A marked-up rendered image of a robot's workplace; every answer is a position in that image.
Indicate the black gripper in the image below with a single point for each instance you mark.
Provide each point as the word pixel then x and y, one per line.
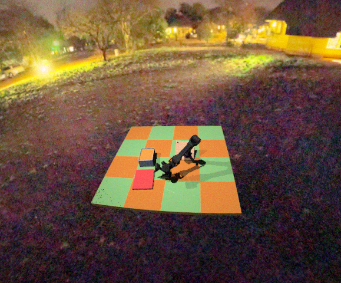
pixel 166 174

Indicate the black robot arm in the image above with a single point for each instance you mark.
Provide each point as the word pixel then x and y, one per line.
pixel 186 152

